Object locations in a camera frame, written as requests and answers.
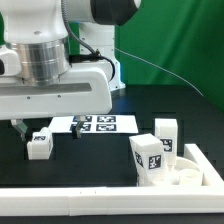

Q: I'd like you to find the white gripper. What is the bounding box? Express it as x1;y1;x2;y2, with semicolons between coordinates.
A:
0;64;112;140

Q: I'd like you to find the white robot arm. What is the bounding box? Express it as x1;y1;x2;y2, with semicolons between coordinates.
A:
0;0;141;136

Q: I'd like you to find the white marker sheet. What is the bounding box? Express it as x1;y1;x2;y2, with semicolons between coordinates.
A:
49;115;138;134

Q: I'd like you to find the grey cable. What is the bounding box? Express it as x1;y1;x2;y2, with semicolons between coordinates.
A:
114;47;205;98

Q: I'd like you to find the white L-shaped barrier wall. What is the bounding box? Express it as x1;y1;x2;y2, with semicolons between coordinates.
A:
0;144;224;216

